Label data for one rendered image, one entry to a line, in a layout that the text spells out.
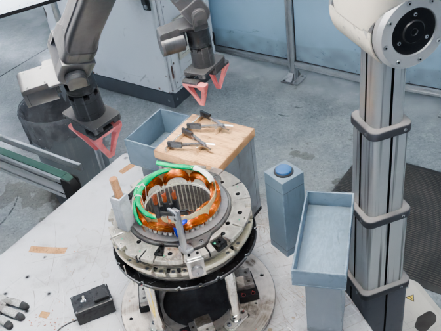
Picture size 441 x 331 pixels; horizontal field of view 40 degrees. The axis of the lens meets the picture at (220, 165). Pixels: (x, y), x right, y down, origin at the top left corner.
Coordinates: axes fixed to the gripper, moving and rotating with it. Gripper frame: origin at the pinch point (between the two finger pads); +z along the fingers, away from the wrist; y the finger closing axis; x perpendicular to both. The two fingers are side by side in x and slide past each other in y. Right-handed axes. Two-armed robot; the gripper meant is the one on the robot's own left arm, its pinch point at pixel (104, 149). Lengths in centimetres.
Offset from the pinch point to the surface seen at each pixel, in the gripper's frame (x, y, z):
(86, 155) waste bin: 57, -132, 107
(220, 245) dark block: 6.8, 20.8, 21.1
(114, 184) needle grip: -0.8, 0.7, 8.5
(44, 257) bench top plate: -9, -40, 53
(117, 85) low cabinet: 133, -214, 142
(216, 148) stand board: 33.4, -6.1, 26.9
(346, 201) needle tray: 37, 31, 29
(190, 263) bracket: -0.3, 19.2, 21.2
